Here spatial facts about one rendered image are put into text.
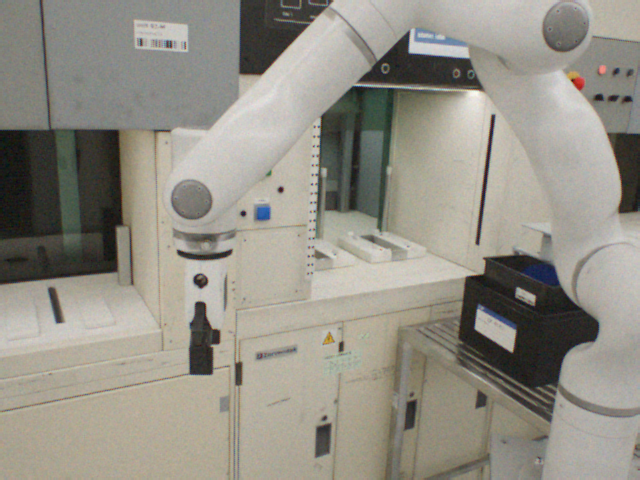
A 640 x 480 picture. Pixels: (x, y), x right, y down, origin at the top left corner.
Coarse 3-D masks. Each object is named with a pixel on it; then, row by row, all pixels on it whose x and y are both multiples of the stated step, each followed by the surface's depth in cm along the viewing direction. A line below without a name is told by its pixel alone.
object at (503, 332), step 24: (480, 288) 139; (480, 312) 140; (504, 312) 132; (528, 312) 125; (576, 312) 125; (480, 336) 141; (504, 336) 132; (528, 336) 125; (552, 336) 124; (576, 336) 127; (504, 360) 133; (528, 360) 126; (552, 360) 126; (528, 384) 126
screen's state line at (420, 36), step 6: (414, 30) 136; (420, 30) 136; (414, 36) 136; (420, 36) 137; (426, 36) 138; (432, 36) 138; (438, 36) 139; (444, 36) 140; (420, 42) 137; (426, 42) 138; (432, 42) 139; (438, 42) 140; (444, 42) 141; (450, 42) 142; (456, 42) 142; (462, 42) 143
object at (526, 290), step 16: (528, 224) 138; (544, 224) 138; (544, 240) 135; (496, 256) 144; (512, 256) 146; (528, 256) 148; (544, 256) 136; (496, 272) 139; (512, 272) 134; (496, 288) 139; (512, 288) 134; (528, 288) 129; (544, 288) 125; (560, 288) 124; (528, 304) 130; (544, 304) 125; (560, 304) 127; (576, 304) 129
